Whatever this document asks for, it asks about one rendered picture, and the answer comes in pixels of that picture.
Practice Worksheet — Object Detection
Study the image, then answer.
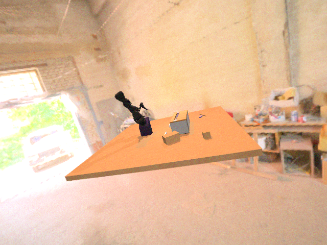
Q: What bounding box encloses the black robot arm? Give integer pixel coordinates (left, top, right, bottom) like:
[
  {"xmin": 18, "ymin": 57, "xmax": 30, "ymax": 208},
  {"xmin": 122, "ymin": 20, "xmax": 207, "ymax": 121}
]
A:
[{"xmin": 114, "ymin": 91, "xmax": 146, "ymax": 126}]

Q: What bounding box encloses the small tan cube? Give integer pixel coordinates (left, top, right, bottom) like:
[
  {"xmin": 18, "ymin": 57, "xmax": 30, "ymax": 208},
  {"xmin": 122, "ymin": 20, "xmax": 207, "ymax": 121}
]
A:
[{"xmin": 202, "ymin": 130, "xmax": 211, "ymax": 139}]

